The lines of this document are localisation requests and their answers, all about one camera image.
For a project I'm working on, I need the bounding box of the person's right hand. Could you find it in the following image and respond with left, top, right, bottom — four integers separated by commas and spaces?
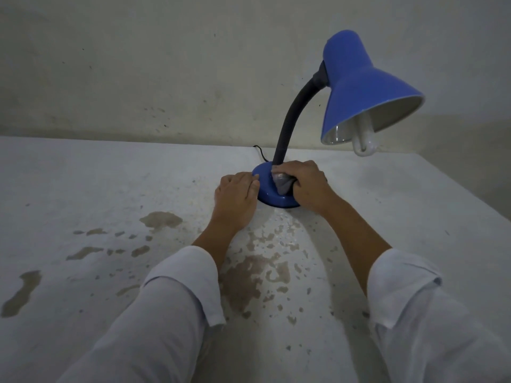
272, 160, 341, 215

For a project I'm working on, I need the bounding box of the person's right forearm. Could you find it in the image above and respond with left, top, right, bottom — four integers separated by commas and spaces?
319, 195, 511, 383

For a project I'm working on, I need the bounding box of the person's left forearm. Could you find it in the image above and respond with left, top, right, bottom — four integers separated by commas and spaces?
57, 224, 251, 383

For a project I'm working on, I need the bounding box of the blue desk lamp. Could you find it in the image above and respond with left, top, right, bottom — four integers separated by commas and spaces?
252, 30, 425, 209

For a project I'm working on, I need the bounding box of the person's left hand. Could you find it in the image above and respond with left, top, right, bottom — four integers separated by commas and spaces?
214, 172, 261, 232

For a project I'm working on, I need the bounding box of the black power cable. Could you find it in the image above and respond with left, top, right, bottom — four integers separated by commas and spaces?
253, 145, 275, 164

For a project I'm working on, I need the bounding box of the white compact fluorescent bulb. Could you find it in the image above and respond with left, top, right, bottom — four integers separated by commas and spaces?
351, 114, 379, 157

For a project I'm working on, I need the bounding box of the gray cleaning cloth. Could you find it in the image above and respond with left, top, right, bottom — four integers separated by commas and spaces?
271, 167, 299, 196

